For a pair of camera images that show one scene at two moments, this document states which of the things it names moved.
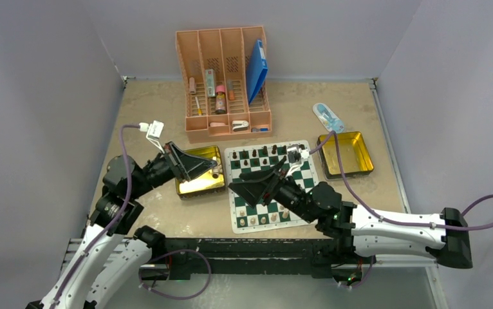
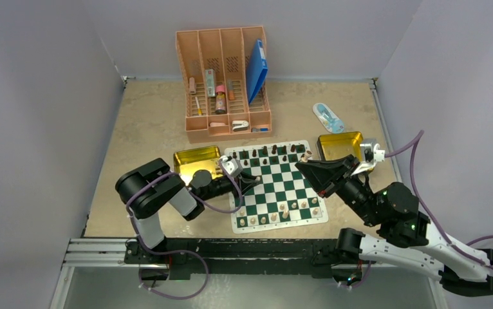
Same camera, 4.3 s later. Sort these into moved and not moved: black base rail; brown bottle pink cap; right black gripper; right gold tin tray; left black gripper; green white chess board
Moved: left black gripper; right black gripper
Not moved: green white chess board; brown bottle pink cap; black base rail; right gold tin tray
